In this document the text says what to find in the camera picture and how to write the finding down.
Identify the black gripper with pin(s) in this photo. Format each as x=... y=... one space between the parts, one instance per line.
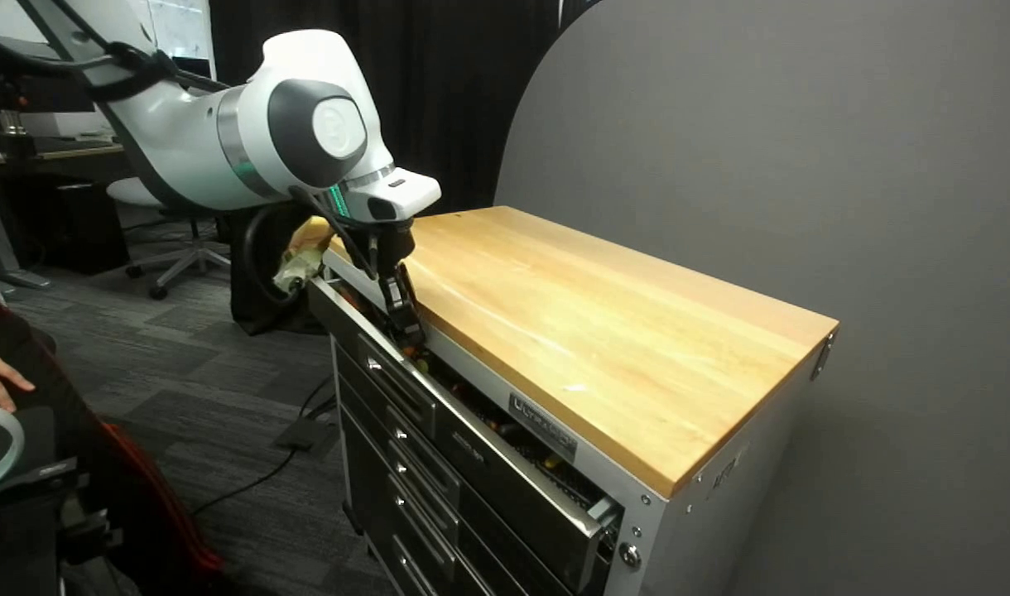
x=374 y=243

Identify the dark background desk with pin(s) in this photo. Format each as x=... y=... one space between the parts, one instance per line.
x=41 y=166

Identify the steel tool cabinet wooden top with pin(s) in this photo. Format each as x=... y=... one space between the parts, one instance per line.
x=615 y=333

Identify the cabinet drawer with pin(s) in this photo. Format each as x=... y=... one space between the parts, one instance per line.
x=414 y=440
x=399 y=491
x=388 y=541

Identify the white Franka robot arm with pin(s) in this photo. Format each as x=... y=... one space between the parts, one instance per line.
x=194 y=133

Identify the white office chair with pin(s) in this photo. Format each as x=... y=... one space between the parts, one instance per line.
x=174 y=248

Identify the round cabinet lock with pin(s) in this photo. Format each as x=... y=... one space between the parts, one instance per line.
x=631 y=553

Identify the cabinet brand label plate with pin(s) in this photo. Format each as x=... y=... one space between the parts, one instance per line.
x=541 y=425

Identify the black chair with red trim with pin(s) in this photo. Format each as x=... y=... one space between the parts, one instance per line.
x=116 y=499

